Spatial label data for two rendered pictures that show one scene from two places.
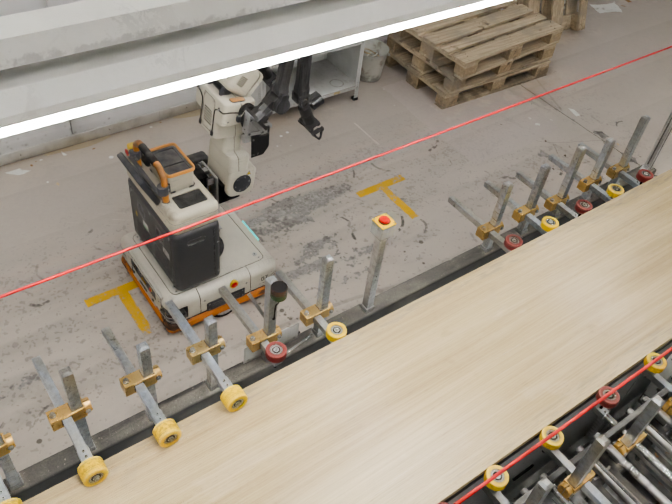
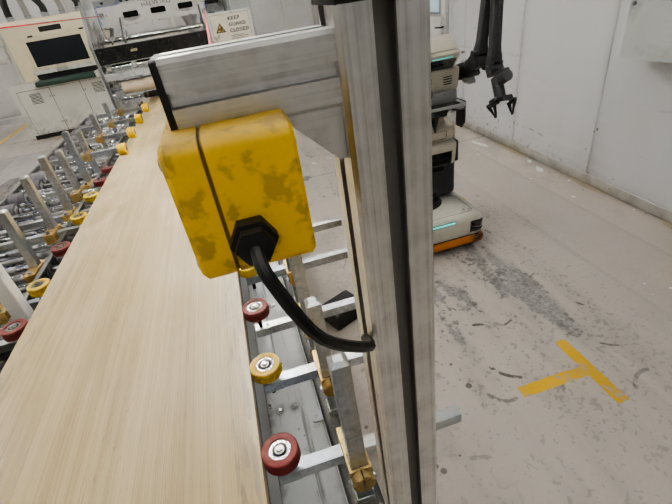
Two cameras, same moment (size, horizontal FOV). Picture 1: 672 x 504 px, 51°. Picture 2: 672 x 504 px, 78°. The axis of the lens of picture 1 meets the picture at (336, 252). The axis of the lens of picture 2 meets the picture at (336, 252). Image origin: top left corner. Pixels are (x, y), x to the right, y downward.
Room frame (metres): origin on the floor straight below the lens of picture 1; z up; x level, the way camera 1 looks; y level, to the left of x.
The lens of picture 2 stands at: (3.47, -1.90, 1.71)
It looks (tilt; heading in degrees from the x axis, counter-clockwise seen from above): 33 degrees down; 121
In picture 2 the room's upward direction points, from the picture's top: 9 degrees counter-clockwise
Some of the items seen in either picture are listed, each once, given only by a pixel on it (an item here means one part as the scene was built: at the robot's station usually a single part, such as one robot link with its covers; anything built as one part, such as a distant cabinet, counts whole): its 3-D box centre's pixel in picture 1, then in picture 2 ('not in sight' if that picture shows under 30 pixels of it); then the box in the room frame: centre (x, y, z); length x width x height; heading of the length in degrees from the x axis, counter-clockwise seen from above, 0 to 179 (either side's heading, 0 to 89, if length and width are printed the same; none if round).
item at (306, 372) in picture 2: (580, 178); (341, 362); (3.03, -1.23, 0.83); 0.43 x 0.03 x 0.04; 41
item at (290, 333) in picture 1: (271, 342); not in sight; (1.74, 0.21, 0.75); 0.26 x 0.01 x 0.10; 131
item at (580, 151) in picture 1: (566, 184); (305, 300); (2.86, -1.10, 0.90); 0.04 x 0.04 x 0.48; 41
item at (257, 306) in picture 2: (581, 212); (258, 318); (2.72, -1.17, 0.85); 0.08 x 0.08 x 0.11
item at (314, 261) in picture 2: (516, 208); (303, 264); (2.70, -0.85, 0.84); 0.43 x 0.03 x 0.04; 41
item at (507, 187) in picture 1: (495, 221); not in sight; (2.53, -0.72, 0.88); 0.04 x 0.04 x 0.48; 41
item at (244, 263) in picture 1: (198, 262); (422, 217); (2.67, 0.75, 0.16); 0.67 x 0.64 x 0.25; 131
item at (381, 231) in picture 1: (383, 228); not in sight; (2.04, -0.17, 1.18); 0.07 x 0.07 x 0.08; 41
